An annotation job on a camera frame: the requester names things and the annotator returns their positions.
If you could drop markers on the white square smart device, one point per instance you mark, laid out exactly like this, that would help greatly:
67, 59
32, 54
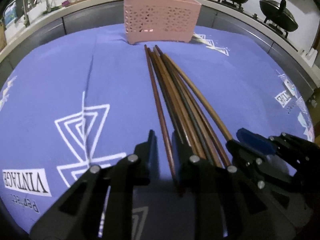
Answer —
289, 85

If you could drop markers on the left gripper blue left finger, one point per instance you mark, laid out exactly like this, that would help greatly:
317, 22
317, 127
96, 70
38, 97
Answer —
147, 165

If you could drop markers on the light brown wooden chopstick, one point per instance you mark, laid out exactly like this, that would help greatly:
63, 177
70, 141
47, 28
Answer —
223, 129

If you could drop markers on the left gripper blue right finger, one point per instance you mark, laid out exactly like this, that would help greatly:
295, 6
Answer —
182, 152

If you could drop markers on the pink perforated utensil basket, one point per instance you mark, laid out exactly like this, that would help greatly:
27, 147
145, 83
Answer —
160, 20

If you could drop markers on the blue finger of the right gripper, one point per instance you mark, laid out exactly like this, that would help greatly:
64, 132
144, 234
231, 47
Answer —
256, 142

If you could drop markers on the blue printed tablecloth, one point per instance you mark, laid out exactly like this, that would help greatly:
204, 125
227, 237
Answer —
86, 98

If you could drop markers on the dark brown wooden chopstick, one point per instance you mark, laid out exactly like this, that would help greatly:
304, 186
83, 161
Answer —
183, 123

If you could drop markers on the reddish brown wooden chopstick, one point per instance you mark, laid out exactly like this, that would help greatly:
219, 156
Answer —
163, 125

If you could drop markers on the black lidded wok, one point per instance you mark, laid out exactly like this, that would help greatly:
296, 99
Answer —
277, 13

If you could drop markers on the black gas stove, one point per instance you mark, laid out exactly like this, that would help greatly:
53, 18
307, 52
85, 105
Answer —
226, 22

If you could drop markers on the black wooden chopstick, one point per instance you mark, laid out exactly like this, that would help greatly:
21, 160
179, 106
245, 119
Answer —
196, 119

